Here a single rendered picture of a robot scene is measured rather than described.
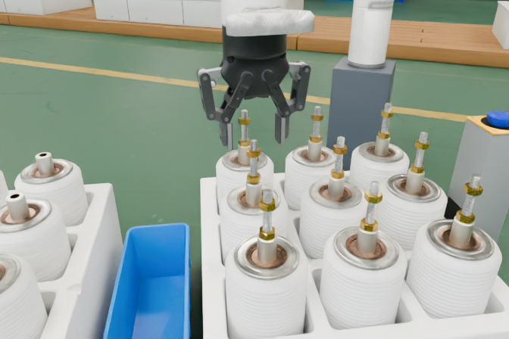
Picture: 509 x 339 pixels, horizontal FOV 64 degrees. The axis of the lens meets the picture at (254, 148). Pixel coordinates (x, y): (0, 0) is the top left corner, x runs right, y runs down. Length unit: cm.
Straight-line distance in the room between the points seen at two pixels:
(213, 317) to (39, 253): 24
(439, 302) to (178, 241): 45
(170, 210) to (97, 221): 34
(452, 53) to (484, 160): 178
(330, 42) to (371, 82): 151
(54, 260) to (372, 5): 82
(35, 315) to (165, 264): 33
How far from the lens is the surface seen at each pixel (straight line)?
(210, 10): 286
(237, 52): 46
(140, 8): 316
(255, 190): 56
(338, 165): 57
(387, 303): 52
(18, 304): 52
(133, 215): 102
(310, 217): 59
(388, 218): 63
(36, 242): 60
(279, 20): 42
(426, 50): 249
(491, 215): 82
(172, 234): 78
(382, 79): 104
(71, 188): 70
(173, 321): 76
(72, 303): 58
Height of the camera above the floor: 57
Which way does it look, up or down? 26 degrees down
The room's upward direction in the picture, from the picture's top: straight up
